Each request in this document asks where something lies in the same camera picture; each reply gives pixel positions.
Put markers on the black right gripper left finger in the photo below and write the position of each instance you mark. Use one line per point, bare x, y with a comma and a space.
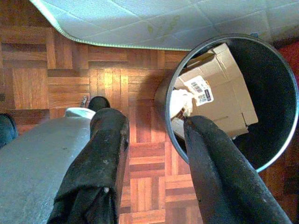
98, 163

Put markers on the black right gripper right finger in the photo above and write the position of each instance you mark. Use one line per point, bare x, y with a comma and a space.
222, 182

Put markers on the black robot right foot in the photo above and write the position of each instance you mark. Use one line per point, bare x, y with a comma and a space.
99, 102

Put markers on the black robot foot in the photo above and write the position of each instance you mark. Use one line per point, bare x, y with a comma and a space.
99, 102
7, 130

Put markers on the cardboard box with label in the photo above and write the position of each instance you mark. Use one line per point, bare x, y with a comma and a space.
229, 93

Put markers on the white crumpled paper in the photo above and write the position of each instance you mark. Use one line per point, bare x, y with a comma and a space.
180, 102

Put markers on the black robot left foot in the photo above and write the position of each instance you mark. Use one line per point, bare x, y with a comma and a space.
7, 130

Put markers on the black round trash bin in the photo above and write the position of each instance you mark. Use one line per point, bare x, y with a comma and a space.
268, 93

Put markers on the red fabric bundle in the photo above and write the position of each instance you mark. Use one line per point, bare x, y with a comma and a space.
289, 56

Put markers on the white quilted mattress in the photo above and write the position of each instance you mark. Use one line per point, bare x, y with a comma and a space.
140, 18

